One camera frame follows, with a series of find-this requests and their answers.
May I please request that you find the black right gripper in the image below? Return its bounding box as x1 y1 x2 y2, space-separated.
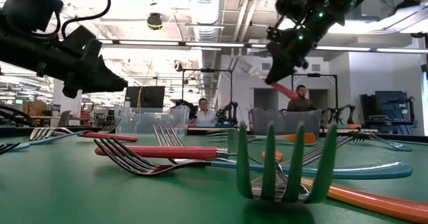
263 0 356 86

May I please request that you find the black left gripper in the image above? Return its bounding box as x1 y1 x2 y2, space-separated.
0 13 129 100

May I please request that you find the red-handled silver fork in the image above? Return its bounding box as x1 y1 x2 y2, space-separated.
28 126 139 143
94 135 354 166
239 60 300 100

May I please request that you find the blue-handled silver fork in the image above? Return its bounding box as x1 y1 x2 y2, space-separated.
23 118 122 145

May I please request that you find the white square column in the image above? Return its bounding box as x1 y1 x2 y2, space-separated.
52 78 84 118

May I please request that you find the person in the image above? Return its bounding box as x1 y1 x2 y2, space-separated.
193 97 218 124
286 84 318 113

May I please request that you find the grey chair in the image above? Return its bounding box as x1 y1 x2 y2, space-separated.
57 110 72 128

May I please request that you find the dark grey plastic container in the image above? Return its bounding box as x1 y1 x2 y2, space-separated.
247 107 322 140

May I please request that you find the black computer monitor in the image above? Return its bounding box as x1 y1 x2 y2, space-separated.
124 86 167 110

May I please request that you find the cardboard box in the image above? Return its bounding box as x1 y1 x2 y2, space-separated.
22 100 47 117

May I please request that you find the long ceiling light bar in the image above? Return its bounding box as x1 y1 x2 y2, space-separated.
96 38 428 55

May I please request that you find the clear plastic container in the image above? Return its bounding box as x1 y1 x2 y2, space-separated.
114 105 191 137

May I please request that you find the background workbench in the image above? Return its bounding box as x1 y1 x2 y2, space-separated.
187 122 250 133

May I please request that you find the blue black equipment cart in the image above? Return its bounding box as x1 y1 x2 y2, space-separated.
359 90 416 135

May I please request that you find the green table mat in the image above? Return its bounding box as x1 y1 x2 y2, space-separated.
0 133 428 224

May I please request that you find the black metal stand frame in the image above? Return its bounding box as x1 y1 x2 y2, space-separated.
181 68 234 128
291 72 338 118

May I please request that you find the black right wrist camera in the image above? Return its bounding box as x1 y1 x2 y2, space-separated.
274 0 317 19

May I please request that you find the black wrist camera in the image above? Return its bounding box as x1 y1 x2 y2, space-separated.
274 0 317 19
1 0 64 33

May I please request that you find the black left wrist camera cable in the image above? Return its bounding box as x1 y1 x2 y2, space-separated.
60 0 112 40

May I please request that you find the black ceiling dome camera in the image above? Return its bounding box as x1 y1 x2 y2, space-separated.
146 12 164 31

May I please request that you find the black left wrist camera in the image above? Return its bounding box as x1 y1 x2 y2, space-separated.
1 0 64 33

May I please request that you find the thick black curved cable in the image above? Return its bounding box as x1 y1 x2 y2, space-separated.
0 103 33 127

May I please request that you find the silver ventilation duct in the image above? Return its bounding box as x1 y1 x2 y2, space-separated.
185 0 224 98

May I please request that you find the black table frame rail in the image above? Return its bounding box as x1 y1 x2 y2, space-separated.
0 125 428 144

